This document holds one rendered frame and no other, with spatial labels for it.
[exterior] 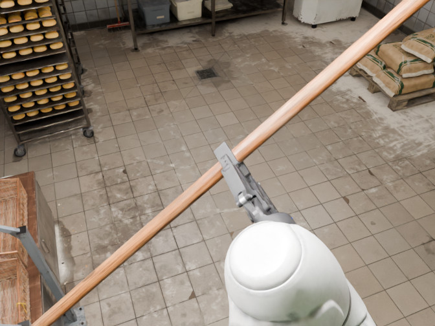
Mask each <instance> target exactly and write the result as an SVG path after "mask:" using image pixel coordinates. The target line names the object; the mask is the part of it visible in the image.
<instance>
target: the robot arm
mask: <svg viewBox="0 0 435 326"><path fill-rule="evenodd" d="M214 153H215V155H216V157H217V159H218V160H219V162H220V164H221V166H222V167H223V169H222V170H221V173H222V174H223V176H224V178H225V180H226V182H227V184H228V186H229V188H230V190H231V192H232V194H233V196H234V198H235V201H236V205H237V206H238V207H240V208H241V207H242V206H243V207H244V208H245V210H246V211H247V216H248V217H249V219H250V220H251V221H252V222H253V223H254V222H255V224H253V225H251V226H249V227H247V228H246V229H244V230H243V231H242V232H240V233H239V234H238V235H237V236H236V238H235V239H234V240H233V242H232V243H231V245H230V247H229V250H228V252H227V256H226V260H225V285H226V288H227V292H228V299H229V326H376V325H375V323H374V321H373V319H372V317H371V316H370V314H369V313H368V311H367V309H366V306H365V304H364V302H363V301H362V299H361V298H360V296H359V295H358V293H357V292H356V290H355V289H354V288H353V287H352V285H351V283H350V282H349V281H348V280H347V279H346V277H345V275H344V272H343V271H342V268H341V267H340V265H339V263H338V261H337V260H336V258H335V256H334V255H333V254H332V253H331V252H330V250H329V249H328V248H327V246H326V245H325V244H324V243H323V242H322V241H321V240H320V239H319V238H318V237H316V236H315V235H313V234H312V233H311V232H309V231H308V230H306V229H305V228H303V227H301V226H299V225H297V224H296V223H295V221H294V220H293V218H292V217H291V216H290V215H289V214H288V213H284V212H278V210H277V209H276V207H275V206H274V204H273V203H272V201H271V200H270V198H269V197H268V195H267V194H266V192H265V191H264V190H263V188H262V187H261V185H260V183H259V182H256V181H255V179H254V177H253V176H251V173H250V171H249V170H248V168H247V167H246V165H245V163H244V162H241V163H240V162H239V161H237V159H236V157H235V156H234V154H233V152H232V151H231V149H230V148H229V146H228V145H227V143H226V142H224V143H222V144H221V145H220V146H219V147H218V148H217V149H215V150H214ZM249 175H250V176H249Z"/></svg>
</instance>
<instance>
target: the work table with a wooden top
mask: <svg viewBox="0 0 435 326"><path fill-rule="evenodd" d="M126 1H127V6H128V10H124V5H123V1H122V0H119V2H120V9H121V13H122V20H123V22H126V18H127V20H128V22H129V24H130V26H131V33H132V38H133V45H134V47H135V48H134V49H135V50H138V48H137V39H136V34H143V33H147V32H155V31H159V30H166V29H169V28H177V27H184V26H190V25H197V24H201V23H209V22H212V36H213V37H214V36H215V34H214V33H215V21H221V20H226V19H233V18H237V17H245V16H252V15H256V14H264V13H268V12H275V11H280V10H283V12H282V24H285V23H284V21H285V17H286V12H287V2H288V0H284V6H282V5H281V4H280V3H278V2H277V1H275V0H228V1H229V2H230V3H232V5H233V6H232V7H231V8H228V9H224V10H218V11H215V0H211V11H210V10H209V9H208V8H207V7H206V6H205V5H204V3H205V1H208V0H203V1H202V3H201V17H197V18H192V19H185V20H181V21H179V20H178V19H177V18H176V17H175V16H174V14H173V13H172V11H171V10H170V22H167V23H159V24H155V25H146V24H145V22H144V21H143V19H142V17H141V15H140V14H139V10H138V8H134V9H131V1H130V0H126Z"/></svg>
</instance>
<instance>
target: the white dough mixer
mask: <svg viewBox="0 0 435 326"><path fill-rule="evenodd" d="M362 1H363V0H295V3H294V9H293V17H294V18H295V19H297V20H298V21H299V22H301V23H308V24H312V26H311V28H316V27H317V24H320V23H327V22H330V21H338V20H341V19H348V18H351V19H350V20H351V21H355V19H356V17H358V16H359V11H360V9H361V4H362Z"/></svg>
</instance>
